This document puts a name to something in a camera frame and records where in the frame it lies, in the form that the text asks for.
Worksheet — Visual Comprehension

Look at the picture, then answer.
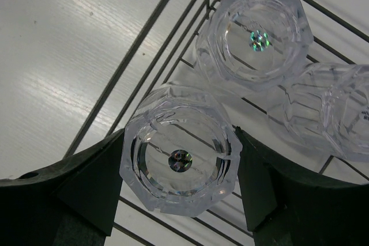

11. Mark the clear glass front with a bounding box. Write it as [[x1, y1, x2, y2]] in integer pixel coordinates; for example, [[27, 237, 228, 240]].
[[266, 63, 368, 162]]

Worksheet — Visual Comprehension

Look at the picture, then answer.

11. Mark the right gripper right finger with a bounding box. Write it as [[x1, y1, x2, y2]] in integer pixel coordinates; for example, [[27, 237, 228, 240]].
[[235, 127, 368, 245]]

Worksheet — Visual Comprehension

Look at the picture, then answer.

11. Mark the tall clear glass back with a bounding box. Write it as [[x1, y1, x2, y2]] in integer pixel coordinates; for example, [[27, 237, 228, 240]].
[[194, 0, 313, 97]]

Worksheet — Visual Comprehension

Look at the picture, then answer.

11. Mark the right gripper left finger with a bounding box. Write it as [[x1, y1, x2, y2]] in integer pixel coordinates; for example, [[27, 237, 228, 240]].
[[1, 129, 125, 245]]

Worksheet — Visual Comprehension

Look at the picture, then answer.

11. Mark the black wire dish rack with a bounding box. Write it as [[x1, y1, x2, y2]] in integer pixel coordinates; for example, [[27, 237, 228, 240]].
[[66, 0, 368, 245]]

